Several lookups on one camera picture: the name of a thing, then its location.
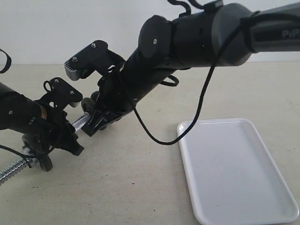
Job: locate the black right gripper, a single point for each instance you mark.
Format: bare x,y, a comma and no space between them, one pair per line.
114,102

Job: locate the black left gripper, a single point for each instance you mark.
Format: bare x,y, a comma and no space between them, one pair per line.
55,131

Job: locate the chrome threaded dumbbell bar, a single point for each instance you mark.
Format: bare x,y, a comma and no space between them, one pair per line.
23,162

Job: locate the white rectangular plastic tray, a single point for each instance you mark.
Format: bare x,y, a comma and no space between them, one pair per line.
231,176

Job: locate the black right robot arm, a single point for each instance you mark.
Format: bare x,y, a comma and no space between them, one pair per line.
219,36

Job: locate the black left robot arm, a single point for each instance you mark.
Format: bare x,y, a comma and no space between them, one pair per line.
16,111

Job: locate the black weight plate far end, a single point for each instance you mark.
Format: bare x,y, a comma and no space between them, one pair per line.
87,105

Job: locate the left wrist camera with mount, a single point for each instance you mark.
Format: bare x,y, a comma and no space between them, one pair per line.
59,94

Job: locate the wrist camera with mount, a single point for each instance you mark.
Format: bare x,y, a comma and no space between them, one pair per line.
94,57
59,94

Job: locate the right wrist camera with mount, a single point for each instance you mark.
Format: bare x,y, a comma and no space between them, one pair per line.
94,57

